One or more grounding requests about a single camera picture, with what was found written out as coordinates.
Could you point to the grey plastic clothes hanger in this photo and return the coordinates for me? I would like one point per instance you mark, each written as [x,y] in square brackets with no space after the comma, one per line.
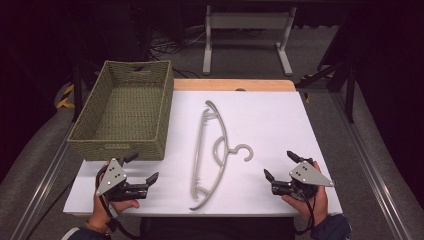
[222,128]

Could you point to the green woven basket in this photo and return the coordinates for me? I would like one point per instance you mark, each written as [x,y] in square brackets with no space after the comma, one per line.
[126,106]

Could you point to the yellow black striped tape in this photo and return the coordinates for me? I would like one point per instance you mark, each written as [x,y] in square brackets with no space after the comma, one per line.
[65,100]

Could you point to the black metal stand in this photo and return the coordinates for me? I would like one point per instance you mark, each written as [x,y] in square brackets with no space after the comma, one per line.
[349,96]
[78,96]

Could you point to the grey metal stand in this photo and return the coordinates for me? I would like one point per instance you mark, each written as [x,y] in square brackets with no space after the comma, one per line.
[207,50]

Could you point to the person's left hand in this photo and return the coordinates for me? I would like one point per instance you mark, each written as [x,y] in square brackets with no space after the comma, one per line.
[100,215]

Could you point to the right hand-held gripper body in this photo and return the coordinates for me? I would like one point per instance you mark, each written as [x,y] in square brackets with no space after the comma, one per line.
[308,176]

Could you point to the person's right hand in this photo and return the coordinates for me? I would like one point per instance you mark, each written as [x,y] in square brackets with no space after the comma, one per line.
[320,206]

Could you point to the person's dark clothing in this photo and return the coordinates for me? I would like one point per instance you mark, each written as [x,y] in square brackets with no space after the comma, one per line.
[216,229]

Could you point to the aluminium rail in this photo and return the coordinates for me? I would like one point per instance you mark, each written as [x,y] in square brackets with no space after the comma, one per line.
[373,173]
[40,186]

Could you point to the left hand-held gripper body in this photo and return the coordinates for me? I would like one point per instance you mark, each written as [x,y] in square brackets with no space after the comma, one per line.
[111,176]

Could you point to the white table cover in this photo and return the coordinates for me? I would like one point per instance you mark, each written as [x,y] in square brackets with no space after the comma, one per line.
[273,126]

